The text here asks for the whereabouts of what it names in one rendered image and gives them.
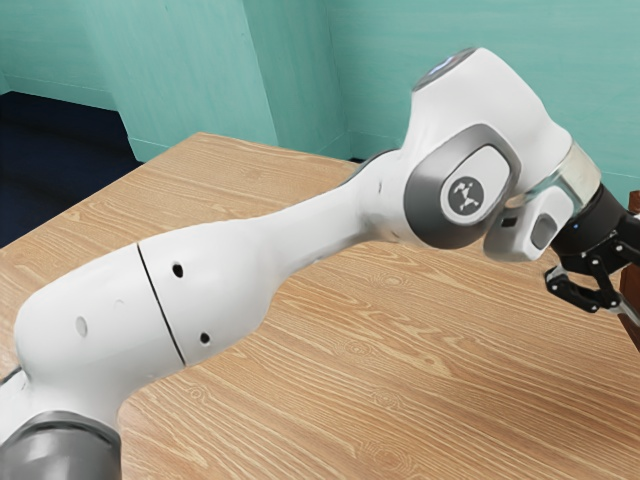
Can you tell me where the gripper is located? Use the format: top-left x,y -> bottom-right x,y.
543,182 -> 640,315

